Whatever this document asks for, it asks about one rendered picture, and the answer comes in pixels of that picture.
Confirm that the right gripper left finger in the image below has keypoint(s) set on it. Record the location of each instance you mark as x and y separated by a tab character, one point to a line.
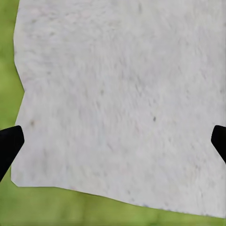
11	141

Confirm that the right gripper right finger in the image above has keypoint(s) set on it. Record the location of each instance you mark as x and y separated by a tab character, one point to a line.
218	139

